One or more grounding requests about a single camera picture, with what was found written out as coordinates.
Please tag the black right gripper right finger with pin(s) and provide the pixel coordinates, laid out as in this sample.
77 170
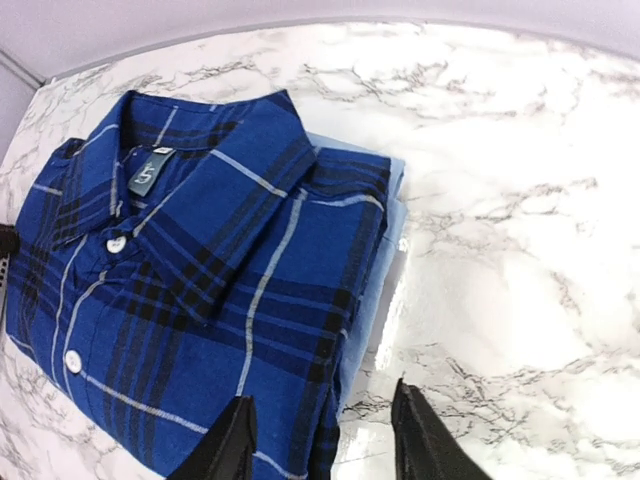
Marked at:
424 448

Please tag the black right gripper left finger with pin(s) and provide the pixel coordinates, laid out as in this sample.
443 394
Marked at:
226 450

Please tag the blue plaid long sleeve shirt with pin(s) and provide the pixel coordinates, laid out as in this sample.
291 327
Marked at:
186 254

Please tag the light blue shirt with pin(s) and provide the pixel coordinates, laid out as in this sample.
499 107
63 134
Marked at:
357 338

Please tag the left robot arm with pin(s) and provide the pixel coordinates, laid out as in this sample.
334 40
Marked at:
9 245

